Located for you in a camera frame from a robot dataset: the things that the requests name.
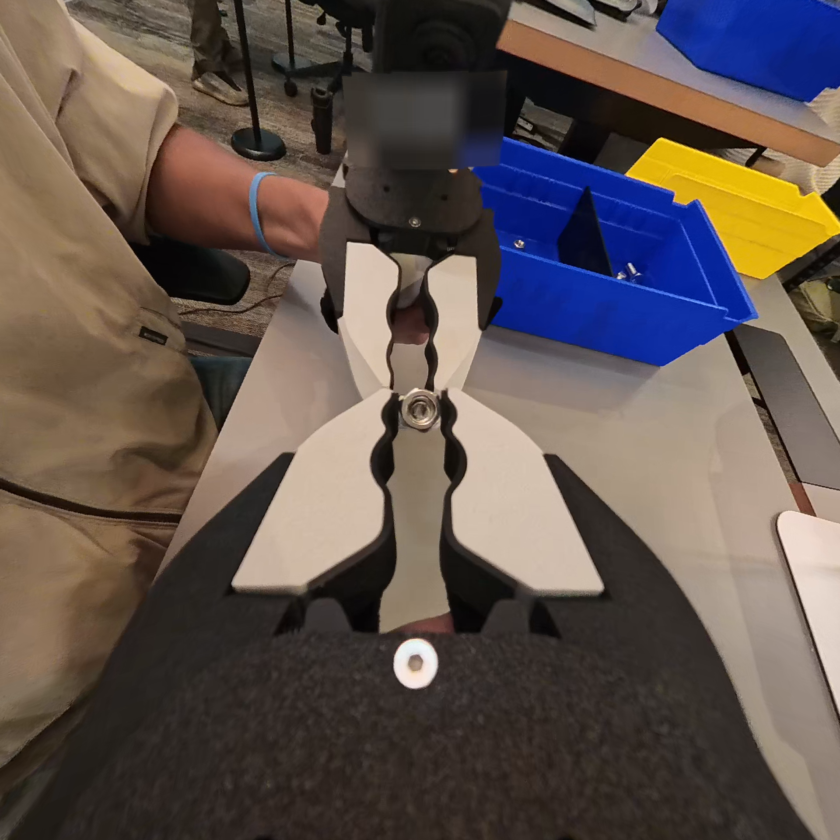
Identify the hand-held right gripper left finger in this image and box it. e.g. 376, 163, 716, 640
230, 389, 396, 618

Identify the instruction board on white stand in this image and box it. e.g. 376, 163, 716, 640
776, 508, 840, 719

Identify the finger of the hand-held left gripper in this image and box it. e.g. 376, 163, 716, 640
338, 245, 404, 401
424, 254, 485, 395

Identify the person's left forearm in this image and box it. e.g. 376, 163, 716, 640
142, 124, 333, 259

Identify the blue bin with black divider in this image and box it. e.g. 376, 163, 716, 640
474, 136, 761, 370

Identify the black tripod stand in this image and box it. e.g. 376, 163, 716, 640
229, 0, 288, 164

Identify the pile of bolts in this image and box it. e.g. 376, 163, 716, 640
510, 237, 653, 284

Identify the black office chair seat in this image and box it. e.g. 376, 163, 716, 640
129, 237, 253, 308

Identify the steel hex nut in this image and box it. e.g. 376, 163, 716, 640
393, 388, 446, 435

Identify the yellow plastic bin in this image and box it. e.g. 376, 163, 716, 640
625, 137, 840, 282

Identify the person's left hand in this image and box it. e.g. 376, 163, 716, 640
394, 305, 437, 351

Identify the wooden rear table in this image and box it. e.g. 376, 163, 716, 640
497, 0, 840, 172

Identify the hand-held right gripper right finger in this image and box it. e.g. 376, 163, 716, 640
439, 389, 606, 618

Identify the black flat pad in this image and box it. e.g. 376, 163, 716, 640
730, 323, 840, 496

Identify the blue wristband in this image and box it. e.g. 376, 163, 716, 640
248, 170, 282, 258

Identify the blue plastic bin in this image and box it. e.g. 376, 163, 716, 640
655, 0, 840, 105

